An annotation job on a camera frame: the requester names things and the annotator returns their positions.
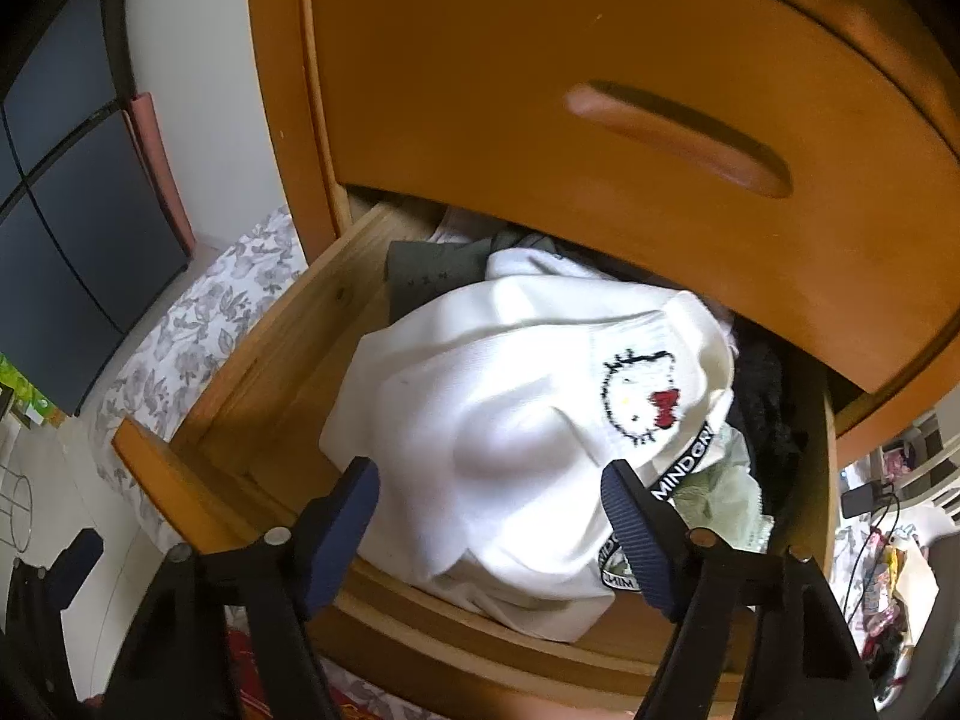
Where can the red printed blanket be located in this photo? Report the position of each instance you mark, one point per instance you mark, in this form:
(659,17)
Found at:
(240,664)

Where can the wooden nightstand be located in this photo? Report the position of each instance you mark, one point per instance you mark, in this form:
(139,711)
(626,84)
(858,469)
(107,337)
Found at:
(281,90)

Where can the grey sock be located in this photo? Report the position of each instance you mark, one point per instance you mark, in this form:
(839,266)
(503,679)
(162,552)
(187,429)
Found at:
(427,274)

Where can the white cat print sock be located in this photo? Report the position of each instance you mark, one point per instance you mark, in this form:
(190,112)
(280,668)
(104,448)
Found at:
(465,405)

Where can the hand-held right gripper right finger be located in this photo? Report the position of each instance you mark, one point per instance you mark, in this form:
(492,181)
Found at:
(637,532)

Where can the green packet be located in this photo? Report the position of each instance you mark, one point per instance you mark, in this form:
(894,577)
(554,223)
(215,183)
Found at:
(22,390)

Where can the black lace underwear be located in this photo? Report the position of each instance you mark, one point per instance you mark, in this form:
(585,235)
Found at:
(765,405)

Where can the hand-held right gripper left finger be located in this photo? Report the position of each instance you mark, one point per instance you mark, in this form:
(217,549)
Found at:
(349,517)

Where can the colourful clutter pile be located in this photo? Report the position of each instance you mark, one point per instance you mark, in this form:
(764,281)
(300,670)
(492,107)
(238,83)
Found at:
(889,585)

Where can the black charger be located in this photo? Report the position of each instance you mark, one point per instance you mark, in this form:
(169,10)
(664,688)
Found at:
(861,500)

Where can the floral bedsheet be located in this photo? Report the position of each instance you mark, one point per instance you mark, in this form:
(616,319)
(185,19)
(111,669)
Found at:
(187,330)

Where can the white sock with black band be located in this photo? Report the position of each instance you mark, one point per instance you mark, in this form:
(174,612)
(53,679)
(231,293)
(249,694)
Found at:
(694,465)

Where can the pale green cloth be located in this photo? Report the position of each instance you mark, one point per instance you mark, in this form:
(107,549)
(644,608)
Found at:
(724,499)

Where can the white cutout rack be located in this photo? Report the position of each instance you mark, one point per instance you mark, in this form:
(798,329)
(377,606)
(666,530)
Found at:
(934,457)

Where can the pale pink cloth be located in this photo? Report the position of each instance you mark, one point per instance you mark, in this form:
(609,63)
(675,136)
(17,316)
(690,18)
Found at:
(459,226)

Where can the dark object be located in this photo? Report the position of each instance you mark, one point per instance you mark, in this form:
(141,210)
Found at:
(45,615)

